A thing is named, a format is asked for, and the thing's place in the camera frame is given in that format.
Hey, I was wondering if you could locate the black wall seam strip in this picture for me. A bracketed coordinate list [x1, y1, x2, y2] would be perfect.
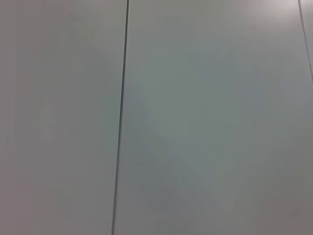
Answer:
[112, 0, 130, 235]
[297, 0, 313, 83]

